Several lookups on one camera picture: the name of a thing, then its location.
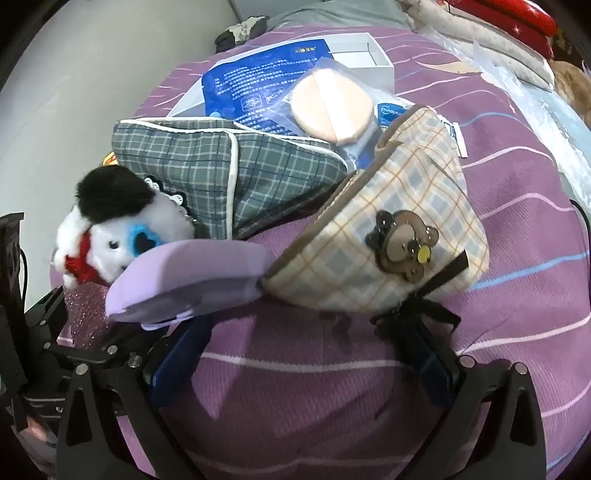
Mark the green plaid pouch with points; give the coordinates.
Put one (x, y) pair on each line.
(194, 170)

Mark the beige plaid pouch with bear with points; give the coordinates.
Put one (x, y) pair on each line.
(360, 203)

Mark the grey quilt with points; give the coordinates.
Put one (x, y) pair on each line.
(351, 11)

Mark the white cardboard box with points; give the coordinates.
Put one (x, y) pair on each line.
(355, 53)

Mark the white black plush toy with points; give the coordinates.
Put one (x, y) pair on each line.
(111, 244)

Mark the blue printed packet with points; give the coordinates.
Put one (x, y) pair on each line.
(249, 87)

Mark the peach powder puff packet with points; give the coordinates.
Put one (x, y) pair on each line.
(332, 108)

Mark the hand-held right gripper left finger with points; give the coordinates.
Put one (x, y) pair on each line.
(173, 357)

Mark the clear plastic bag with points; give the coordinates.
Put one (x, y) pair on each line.
(531, 97)

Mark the cream folded quilt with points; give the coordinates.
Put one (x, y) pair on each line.
(485, 41)

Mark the clear packet blue label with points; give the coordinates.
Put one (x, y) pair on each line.
(388, 115)

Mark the black and white cloth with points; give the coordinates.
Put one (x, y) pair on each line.
(240, 30)

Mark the orange fuzzy fabric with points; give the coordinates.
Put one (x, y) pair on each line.
(572, 83)

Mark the purple striped bedsheet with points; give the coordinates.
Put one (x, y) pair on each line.
(323, 392)

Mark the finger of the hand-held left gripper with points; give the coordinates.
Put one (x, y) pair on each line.
(46, 309)
(106, 353)

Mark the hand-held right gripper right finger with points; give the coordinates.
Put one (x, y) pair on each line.
(431, 364)

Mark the purple soft pad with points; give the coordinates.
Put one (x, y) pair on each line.
(194, 277)

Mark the red pillow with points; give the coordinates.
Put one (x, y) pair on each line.
(517, 14)

